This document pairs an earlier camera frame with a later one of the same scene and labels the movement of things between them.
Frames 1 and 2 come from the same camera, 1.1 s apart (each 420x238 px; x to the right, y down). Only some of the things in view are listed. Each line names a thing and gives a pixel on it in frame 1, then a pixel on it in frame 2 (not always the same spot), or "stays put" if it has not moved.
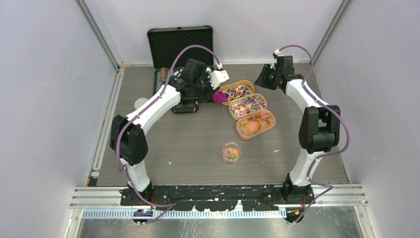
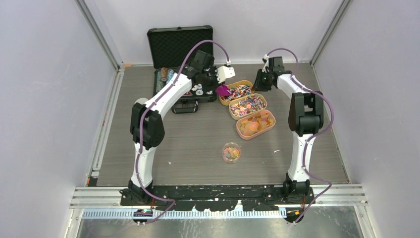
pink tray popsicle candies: [250, 126] stays put
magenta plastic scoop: [219, 97] to [223, 90]
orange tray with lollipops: [234, 90] stays put
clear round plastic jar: [231, 152] stays put
